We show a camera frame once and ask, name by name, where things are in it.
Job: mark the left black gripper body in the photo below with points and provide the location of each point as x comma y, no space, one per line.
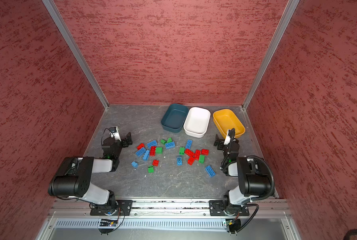
123,142

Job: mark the red lego low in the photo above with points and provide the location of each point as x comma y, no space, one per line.
191,160

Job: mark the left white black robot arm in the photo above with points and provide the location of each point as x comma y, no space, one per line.
72,180

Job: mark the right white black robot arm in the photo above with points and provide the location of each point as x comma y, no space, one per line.
255,178

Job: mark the small blue lego left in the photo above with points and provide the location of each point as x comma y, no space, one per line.
134,164

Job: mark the yellow container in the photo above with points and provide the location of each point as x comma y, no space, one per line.
226,120

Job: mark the blue long lego left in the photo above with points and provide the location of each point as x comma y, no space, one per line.
146,155

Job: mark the red lego left cluster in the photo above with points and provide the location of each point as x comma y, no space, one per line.
152,151

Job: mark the white container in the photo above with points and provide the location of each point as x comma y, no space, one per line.
197,121

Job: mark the green lego left cluster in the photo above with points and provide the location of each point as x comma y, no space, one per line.
158,150

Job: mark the small red lego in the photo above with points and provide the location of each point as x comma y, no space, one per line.
155,163

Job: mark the green lego bottom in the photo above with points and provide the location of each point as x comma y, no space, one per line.
150,169

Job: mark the dark teal container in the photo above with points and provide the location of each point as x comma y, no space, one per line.
174,118

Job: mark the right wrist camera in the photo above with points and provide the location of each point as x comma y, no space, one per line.
230,136

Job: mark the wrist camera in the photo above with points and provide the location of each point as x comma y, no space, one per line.
230,136
114,133

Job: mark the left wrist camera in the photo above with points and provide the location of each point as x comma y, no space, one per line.
114,133

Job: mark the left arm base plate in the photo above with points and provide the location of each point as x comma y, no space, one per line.
119,207

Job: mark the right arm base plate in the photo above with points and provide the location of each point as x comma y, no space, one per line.
220,208

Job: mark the aluminium front rail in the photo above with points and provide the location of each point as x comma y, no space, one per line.
173,208

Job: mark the left aluminium corner post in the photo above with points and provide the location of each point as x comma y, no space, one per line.
67,36

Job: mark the aluminium corner post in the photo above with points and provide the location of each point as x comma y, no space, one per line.
67,36
277,36

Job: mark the right aluminium corner post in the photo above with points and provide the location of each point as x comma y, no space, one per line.
277,36

